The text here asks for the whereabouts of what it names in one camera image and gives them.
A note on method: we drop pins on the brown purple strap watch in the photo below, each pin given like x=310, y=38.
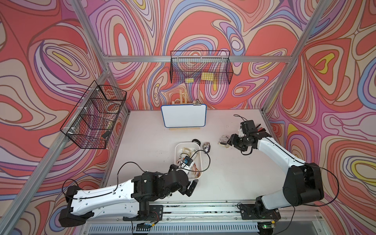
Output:
x=206, y=147

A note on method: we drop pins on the black wire basket back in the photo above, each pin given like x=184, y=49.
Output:
x=187, y=66

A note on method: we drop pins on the black wire basket left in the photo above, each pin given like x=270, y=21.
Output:
x=91, y=123

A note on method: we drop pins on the white plastic storage box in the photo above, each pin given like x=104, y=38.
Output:
x=196, y=156

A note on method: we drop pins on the cream square face watch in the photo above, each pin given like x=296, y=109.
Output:
x=186, y=151

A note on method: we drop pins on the black smart watch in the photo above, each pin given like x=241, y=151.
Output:
x=197, y=142

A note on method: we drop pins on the black wire basket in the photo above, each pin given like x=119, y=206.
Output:
x=187, y=66
x=91, y=123

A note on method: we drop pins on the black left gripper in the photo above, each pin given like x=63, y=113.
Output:
x=185, y=187

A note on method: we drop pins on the wooden board easel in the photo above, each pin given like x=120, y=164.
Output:
x=182, y=98

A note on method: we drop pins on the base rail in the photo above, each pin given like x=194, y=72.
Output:
x=213, y=218

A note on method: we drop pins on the white board blue rim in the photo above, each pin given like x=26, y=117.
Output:
x=184, y=115

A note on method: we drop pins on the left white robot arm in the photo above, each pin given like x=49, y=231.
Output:
x=130, y=200

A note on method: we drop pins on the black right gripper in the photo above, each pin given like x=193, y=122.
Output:
x=233, y=139

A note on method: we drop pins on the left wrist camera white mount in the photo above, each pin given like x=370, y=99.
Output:
x=187, y=163

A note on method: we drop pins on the red transparent watch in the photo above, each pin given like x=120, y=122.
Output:
x=195, y=172

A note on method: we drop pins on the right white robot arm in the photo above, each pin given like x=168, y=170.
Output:
x=303, y=182

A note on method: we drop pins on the yellow sticky note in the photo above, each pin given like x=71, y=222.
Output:
x=207, y=76

